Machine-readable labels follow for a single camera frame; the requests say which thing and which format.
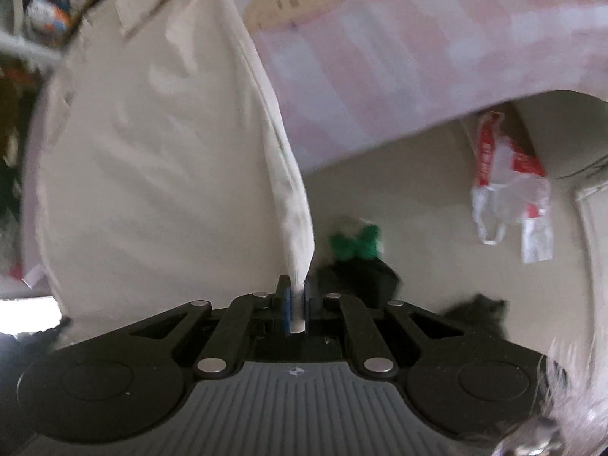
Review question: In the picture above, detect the white shelf post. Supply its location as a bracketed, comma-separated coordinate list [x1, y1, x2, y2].
[0, 28, 62, 72]

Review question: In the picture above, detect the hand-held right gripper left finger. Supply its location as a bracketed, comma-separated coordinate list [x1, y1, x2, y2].
[128, 274, 291, 381]

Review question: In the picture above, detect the green fuzzy object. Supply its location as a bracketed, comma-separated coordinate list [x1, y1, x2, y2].
[330, 221, 383, 262]

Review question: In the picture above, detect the beige t-shirt green print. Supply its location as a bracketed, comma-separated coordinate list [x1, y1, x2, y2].
[21, 0, 317, 333]

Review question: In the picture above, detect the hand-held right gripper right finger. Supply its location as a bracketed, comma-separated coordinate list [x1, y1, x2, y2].
[304, 275, 464, 381]

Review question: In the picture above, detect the pink plaid mat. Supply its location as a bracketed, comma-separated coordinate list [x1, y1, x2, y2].
[216, 0, 608, 172]

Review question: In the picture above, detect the red white plastic bag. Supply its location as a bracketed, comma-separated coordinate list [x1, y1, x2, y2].
[470, 111, 554, 264]

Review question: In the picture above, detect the dark cloth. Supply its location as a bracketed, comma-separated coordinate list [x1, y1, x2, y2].
[316, 259, 402, 309]
[444, 294, 509, 338]

